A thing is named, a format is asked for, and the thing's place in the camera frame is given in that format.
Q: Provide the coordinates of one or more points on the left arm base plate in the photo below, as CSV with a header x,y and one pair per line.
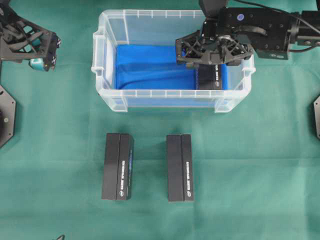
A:
x,y
7,116

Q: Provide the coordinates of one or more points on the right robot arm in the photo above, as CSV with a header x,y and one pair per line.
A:
x,y
230,35

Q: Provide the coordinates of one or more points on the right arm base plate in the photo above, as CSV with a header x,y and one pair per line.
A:
x,y
316,105

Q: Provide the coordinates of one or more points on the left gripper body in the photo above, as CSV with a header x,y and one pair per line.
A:
x,y
14,32

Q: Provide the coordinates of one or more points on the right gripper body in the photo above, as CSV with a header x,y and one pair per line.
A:
x,y
195,48

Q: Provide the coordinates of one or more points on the black camera box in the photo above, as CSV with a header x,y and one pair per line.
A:
x,y
118,167
209,77
180,178

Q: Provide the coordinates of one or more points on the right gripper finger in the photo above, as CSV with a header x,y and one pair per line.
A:
x,y
234,62
192,65

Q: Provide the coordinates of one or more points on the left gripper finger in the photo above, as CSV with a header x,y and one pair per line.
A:
x,y
38,64
34,40

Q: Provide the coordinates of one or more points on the clear plastic storage case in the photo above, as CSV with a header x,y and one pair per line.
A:
x,y
161,28

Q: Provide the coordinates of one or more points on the blue cloth liner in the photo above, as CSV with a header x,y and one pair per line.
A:
x,y
152,67

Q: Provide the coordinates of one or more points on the green table cloth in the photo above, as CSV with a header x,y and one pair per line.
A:
x,y
256,169

